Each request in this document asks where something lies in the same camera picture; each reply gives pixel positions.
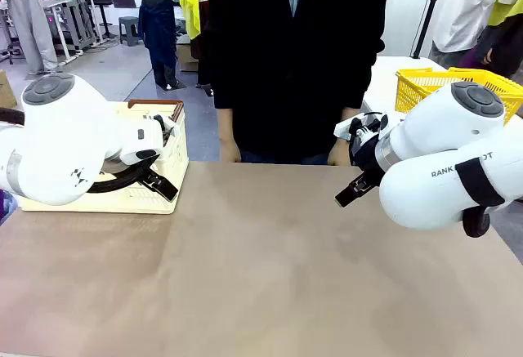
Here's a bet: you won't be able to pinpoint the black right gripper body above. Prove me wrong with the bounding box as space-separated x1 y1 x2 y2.
348 133 387 181

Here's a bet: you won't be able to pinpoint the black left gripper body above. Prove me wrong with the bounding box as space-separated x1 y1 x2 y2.
153 114 177 149

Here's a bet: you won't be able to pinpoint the person's left forearm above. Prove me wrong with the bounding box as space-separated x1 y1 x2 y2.
338 106 363 130

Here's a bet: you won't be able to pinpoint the person's right forearm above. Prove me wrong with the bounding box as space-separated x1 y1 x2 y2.
215 107 237 142

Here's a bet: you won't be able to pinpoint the yellow plastic basket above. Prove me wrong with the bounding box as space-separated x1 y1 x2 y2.
395 66 523 125

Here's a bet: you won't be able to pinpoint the person's left hand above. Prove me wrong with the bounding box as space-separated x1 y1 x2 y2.
328 139 353 167

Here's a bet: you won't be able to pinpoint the person's right hand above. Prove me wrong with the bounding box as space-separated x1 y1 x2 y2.
219 138 243 164

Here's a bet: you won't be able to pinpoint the brown cardboard box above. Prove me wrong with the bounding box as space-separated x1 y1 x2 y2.
0 69 18 109
176 42 200 73

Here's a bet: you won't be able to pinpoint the white side table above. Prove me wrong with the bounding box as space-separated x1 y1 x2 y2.
361 55 523 129

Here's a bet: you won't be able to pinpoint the person with navy apron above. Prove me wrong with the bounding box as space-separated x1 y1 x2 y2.
124 0 181 91

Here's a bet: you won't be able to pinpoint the grey plastic stool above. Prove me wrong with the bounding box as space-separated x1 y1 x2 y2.
118 16 142 47

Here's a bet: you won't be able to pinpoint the person in black cardigan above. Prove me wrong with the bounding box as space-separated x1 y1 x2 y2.
198 0 387 166

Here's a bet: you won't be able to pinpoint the black tripod pole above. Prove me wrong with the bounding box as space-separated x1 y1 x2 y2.
412 0 449 60

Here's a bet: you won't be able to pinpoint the purple cloth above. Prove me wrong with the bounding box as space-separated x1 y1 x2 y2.
0 187 20 225

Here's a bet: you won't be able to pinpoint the white workshop desk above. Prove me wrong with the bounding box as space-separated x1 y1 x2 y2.
40 0 105 64

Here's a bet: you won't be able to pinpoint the person in grey trousers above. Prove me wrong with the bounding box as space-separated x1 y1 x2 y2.
0 0 60 76

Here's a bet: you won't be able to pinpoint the person in white shirt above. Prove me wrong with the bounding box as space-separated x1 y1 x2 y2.
428 0 507 68

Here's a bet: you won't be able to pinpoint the person in yellow vest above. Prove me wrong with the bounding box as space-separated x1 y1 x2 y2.
457 0 523 80

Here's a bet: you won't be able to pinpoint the cream shopping basket brown handles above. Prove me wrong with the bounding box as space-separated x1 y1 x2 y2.
20 98 190 215

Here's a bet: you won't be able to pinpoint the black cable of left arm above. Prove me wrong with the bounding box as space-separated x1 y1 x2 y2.
0 106 161 194

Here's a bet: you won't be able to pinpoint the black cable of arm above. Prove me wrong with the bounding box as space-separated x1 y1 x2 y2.
454 156 507 239
0 106 161 194

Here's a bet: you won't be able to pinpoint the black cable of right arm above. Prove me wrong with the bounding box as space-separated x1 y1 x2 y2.
454 156 507 239

